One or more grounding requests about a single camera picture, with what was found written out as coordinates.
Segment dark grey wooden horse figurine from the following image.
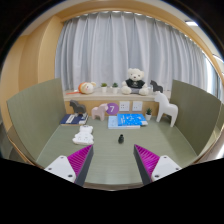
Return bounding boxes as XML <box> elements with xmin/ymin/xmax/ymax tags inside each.
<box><xmin>69</xmin><ymin>99</ymin><xmax>87</xmax><ymax>117</ymax></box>

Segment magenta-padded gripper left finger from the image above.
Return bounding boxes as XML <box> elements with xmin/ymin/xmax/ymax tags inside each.
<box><xmin>44</xmin><ymin>144</ymin><xmax>95</xmax><ymax>187</ymax></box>

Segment green desk partition panel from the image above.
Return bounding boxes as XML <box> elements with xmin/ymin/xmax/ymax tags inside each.
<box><xmin>169</xmin><ymin>79</ymin><xmax>223</xmax><ymax>156</ymax></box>
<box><xmin>6</xmin><ymin>78</ymin><xmax>67</xmax><ymax>161</ymax></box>

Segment round purple number sign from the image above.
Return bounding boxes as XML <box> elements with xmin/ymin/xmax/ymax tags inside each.
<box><xmin>105</xmin><ymin>102</ymin><xmax>120</xmax><ymax>116</ymax></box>

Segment light grey curtain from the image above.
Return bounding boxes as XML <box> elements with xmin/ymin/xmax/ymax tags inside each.
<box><xmin>54</xmin><ymin>10</ymin><xmax>209</xmax><ymax>98</ymax></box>

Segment white wall socket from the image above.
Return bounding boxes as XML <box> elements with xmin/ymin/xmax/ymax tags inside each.
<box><xmin>118</xmin><ymin>100</ymin><xmax>131</xmax><ymax>112</ymax></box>

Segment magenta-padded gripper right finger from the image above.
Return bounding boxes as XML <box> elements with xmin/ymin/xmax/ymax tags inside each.
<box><xmin>133</xmin><ymin>144</ymin><xmax>183</xmax><ymax>186</ymax></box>

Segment cream teddy bear black shirt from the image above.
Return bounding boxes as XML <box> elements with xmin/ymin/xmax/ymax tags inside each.
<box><xmin>120</xmin><ymin>67</ymin><xmax>150</xmax><ymax>96</ymax></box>

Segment white wooden horse figurine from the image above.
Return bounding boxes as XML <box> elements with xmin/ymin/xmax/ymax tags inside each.
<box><xmin>154</xmin><ymin>91</ymin><xmax>179</xmax><ymax>128</ymax></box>

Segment small potted plant white pot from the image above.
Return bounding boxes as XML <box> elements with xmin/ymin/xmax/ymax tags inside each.
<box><xmin>100</xmin><ymin>82</ymin><xmax>109</xmax><ymax>94</ymax></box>
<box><xmin>111</xmin><ymin>82</ymin><xmax>120</xmax><ymax>94</ymax></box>
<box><xmin>144</xmin><ymin>107</ymin><xmax>153</xmax><ymax>122</ymax></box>

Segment navy blue book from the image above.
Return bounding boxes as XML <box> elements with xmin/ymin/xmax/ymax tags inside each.
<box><xmin>60</xmin><ymin>113</ymin><xmax>90</xmax><ymax>127</ymax></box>

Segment pink wooden horse figurine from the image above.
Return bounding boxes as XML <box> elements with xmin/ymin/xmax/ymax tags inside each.
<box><xmin>91</xmin><ymin>103</ymin><xmax>109</xmax><ymax>122</ymax></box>

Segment cream and orange plush toy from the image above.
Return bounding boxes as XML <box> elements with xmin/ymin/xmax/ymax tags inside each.
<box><xmin>77</xmin><ymin>81</ymin><xmax>97</xmax><ymax>95</ymax></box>

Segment bright blue book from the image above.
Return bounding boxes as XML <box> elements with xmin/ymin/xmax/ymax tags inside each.
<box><xmin>116</xmin><ymin>113</ymin><xmax>149</xmax><ymax>128</ymax></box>

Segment white bear-shaped power strip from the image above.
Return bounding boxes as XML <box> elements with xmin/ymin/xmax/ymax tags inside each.
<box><xmin>72</xmin><ymin>125</ymin><xmax>95</xmax><ymax>146</ymax></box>

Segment ceiling lights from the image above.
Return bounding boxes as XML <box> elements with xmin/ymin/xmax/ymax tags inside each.
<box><xmin>184</xmin><ymin>20</ymin><xmax>224</xmax><ymax>64</ymax></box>

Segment beige window ledge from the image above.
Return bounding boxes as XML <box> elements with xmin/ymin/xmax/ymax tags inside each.
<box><xmin>63</xmin><ymin>89</ymin><xmax>172</xmax><ymax>103</ymax></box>

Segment light blue book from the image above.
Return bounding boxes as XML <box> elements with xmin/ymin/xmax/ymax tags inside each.
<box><xmin>107</xmin><ymin>115</ymin><xmax>142</xmax><ymax>130</ymax></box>

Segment small dark brown horse figurine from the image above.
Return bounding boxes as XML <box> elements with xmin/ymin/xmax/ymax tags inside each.
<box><xmin>149</xmin><ymin>79</ymin><xmax>164</xmax><ymax>94</ymax></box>

